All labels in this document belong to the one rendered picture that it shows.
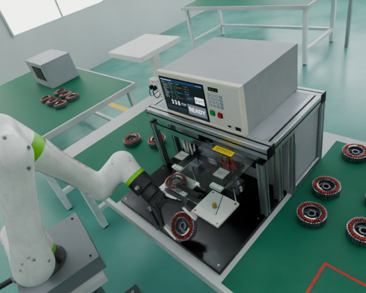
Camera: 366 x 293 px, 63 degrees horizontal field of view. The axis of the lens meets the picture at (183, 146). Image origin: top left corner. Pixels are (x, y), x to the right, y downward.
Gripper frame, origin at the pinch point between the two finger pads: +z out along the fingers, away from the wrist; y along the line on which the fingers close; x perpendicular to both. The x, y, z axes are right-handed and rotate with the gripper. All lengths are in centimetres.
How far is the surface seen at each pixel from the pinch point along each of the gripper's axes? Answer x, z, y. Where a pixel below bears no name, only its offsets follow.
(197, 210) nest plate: 14.8, 1.2, 2.3
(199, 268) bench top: -5.1, 15.4, -5.4
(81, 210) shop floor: 110, -63, -118
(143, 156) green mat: 54, -41, -15
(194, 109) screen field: 12.3, -29.2, 34.6
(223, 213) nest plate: 13.5, 9.5, 10.2
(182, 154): 27.2, -21.8, 12.0
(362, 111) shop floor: 216, 61, 108
